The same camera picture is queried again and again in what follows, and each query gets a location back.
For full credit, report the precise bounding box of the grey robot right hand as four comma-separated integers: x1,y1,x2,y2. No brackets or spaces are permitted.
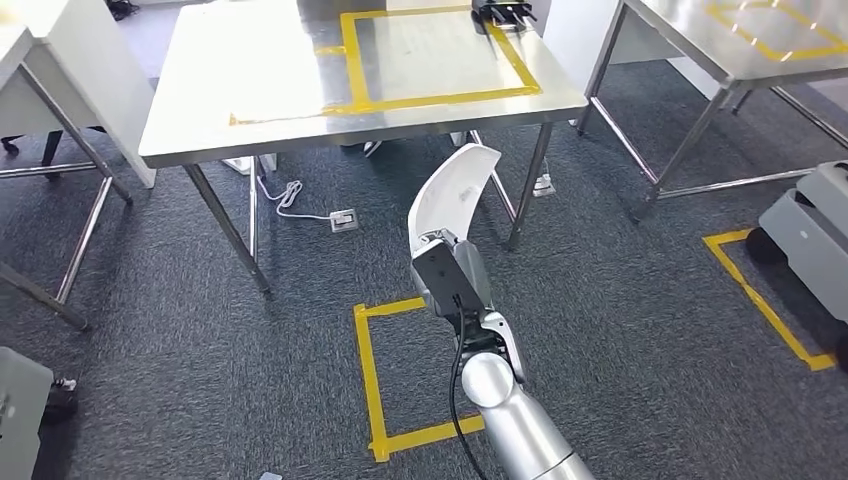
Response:
423,228,495,313

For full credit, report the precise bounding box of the white curved plastic part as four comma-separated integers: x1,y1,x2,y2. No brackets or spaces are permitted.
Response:
407,142,503,256

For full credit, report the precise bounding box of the steel workbench with tape squares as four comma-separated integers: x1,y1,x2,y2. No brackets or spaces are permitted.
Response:
137,0,590,296

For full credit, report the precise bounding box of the yellow floor tape square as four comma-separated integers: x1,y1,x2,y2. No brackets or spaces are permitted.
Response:
702,228,837,372
352,296,486,463

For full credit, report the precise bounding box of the large yellow bench tape square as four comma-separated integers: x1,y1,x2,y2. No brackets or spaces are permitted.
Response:
321,5,543,117

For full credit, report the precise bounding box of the small yellow bench tape rectangle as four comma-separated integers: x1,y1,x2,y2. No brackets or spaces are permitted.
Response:
228,44,362,127

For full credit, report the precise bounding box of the white desk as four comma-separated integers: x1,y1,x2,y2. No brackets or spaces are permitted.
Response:
0,0,157,190
543,0,725,101

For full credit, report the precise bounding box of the black remote controller with antennas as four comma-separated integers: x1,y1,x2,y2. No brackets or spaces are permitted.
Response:
471,0,538,31

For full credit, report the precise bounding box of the steel table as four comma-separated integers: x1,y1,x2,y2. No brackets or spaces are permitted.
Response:
0,26,134,333

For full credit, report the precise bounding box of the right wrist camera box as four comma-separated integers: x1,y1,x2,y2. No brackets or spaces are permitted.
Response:
410,239,488,318

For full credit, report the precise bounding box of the black camera cable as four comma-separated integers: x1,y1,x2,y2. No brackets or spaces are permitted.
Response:
449,294,488,480

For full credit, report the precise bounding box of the white power cable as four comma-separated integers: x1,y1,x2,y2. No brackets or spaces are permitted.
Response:
256,175,333,221

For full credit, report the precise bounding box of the steel workbench frame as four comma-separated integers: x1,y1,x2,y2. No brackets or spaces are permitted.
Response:
576,0,848,223

